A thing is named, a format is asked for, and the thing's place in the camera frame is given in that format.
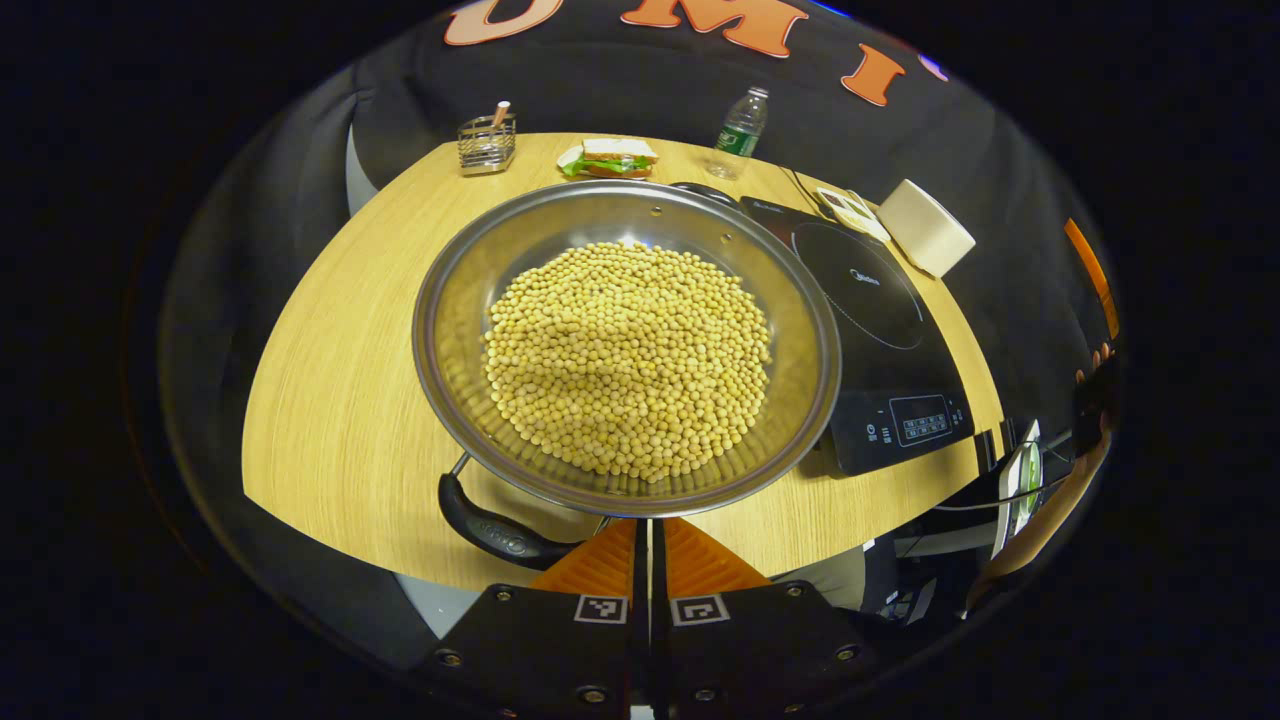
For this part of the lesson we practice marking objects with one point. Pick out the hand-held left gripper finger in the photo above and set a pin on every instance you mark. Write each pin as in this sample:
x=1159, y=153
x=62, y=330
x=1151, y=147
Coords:
x=660, y=650
x=640, y=650

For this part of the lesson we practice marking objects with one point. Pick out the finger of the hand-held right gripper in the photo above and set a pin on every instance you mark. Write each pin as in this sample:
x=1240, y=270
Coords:
x=1092, y=275

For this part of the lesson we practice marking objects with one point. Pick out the black induction cooktop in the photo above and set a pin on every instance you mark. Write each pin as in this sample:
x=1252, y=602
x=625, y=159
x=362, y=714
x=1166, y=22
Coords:
x=880, y=310

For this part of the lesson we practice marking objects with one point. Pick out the stainless steel pot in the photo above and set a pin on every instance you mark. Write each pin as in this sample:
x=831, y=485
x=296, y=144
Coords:
x=460, y=300

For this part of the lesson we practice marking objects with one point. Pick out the white edged screen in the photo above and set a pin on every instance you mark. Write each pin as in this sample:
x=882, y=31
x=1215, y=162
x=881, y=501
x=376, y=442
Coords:
x=1020, y=480

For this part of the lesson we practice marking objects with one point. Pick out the white toaster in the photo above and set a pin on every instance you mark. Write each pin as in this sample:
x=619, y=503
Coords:
x=925, y=228

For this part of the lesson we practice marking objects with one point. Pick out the white divided bean dish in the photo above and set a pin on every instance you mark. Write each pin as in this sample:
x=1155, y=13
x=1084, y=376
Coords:
x=850, y=212

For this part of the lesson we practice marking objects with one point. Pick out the pile of soybeans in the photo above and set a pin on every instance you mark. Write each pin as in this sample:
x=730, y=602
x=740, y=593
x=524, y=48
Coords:
x=628, y=360

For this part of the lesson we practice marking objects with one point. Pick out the clear plastic water bottle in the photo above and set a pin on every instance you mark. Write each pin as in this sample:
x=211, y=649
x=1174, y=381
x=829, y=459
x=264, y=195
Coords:
x=739, y=135

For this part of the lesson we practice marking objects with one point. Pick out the lettuce sandwich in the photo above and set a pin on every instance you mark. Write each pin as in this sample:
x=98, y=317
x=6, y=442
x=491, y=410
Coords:
x=618, y=156

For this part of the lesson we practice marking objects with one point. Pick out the wooden stick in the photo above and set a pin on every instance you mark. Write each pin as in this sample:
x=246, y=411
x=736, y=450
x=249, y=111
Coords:
x=499, y=114

